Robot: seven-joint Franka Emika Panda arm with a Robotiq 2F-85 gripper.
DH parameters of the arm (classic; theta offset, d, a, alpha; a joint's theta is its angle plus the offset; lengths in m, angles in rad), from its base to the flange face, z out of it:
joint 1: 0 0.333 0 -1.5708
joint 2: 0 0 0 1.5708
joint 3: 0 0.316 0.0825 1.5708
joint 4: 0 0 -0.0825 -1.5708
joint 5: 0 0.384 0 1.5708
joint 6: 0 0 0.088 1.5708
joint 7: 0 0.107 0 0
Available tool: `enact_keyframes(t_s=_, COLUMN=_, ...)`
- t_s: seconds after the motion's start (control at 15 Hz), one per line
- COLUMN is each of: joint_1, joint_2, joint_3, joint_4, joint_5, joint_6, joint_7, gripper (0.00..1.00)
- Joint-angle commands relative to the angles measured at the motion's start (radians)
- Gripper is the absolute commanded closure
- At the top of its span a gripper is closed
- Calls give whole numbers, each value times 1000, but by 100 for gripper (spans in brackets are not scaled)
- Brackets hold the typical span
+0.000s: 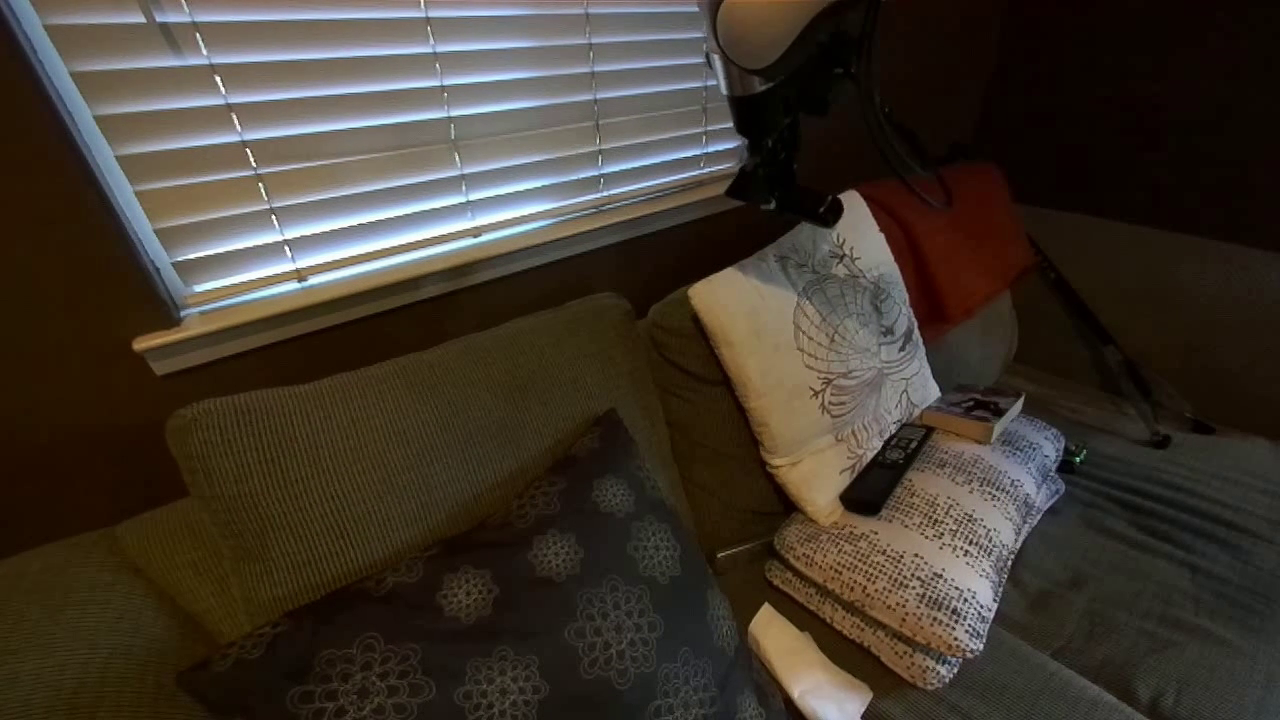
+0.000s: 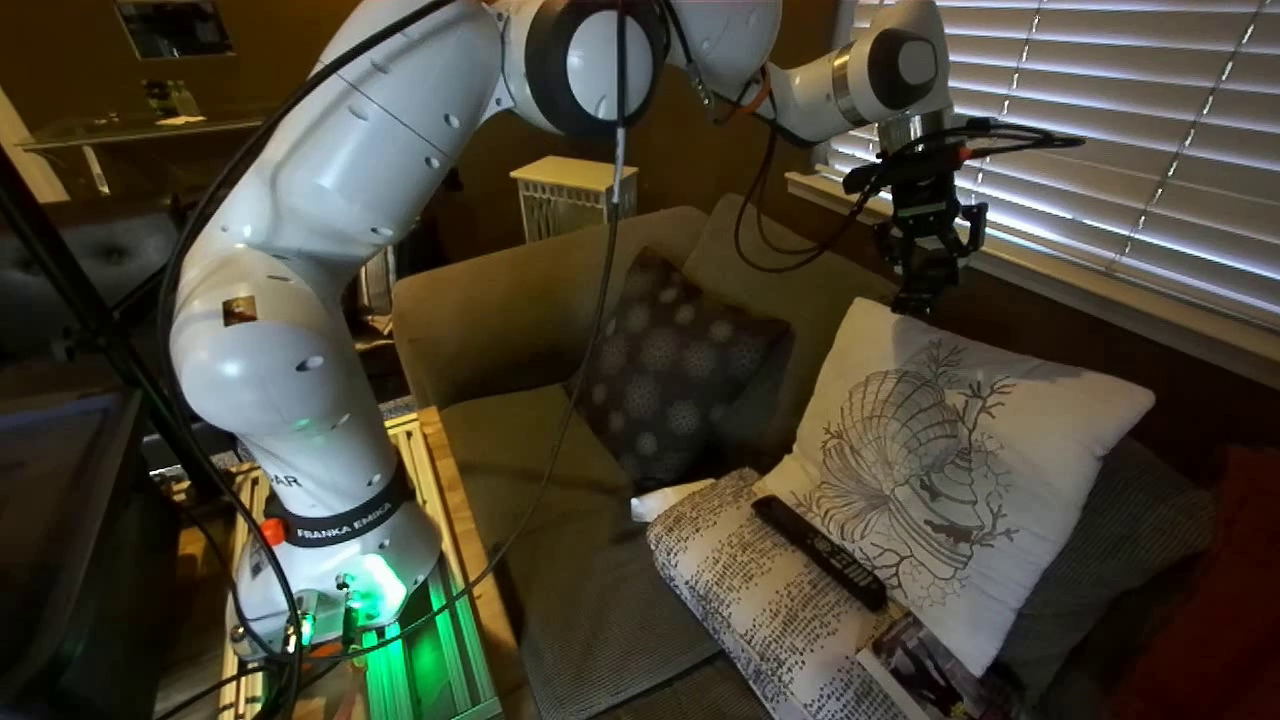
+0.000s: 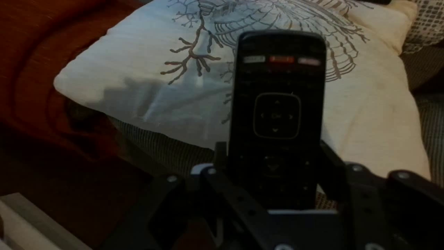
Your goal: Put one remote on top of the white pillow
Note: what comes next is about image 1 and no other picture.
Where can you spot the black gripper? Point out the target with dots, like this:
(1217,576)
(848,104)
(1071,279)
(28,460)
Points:
(785,133)

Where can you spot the white pillow with tree print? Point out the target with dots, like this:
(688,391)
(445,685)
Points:
(775,346)

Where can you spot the black remote with grey buttons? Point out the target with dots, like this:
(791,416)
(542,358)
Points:
(884,471)

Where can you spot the white pillow with black dots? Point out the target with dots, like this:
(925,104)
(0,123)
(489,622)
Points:
(933,563)

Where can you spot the dark grey floral pillow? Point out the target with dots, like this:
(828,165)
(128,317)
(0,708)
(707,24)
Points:
(532,601)

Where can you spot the grey round cushion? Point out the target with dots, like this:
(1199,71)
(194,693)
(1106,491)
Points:
(975,346)

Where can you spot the black tripod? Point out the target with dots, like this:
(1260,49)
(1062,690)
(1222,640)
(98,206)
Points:
(1100,346)

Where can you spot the white window blinds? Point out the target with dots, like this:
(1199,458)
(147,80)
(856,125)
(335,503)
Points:
(401,133)

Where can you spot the window sill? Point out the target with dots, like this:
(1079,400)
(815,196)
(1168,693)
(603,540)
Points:
(401,287)

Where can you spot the olive sofa back cushion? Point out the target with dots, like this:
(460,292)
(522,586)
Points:
(401,426)

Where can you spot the white folded paper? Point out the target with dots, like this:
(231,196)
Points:
(805,674)

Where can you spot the grey seat blanket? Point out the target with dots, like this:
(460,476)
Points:
(1160,573)

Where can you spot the olive grey sofa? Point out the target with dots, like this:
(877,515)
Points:
(1172,586)

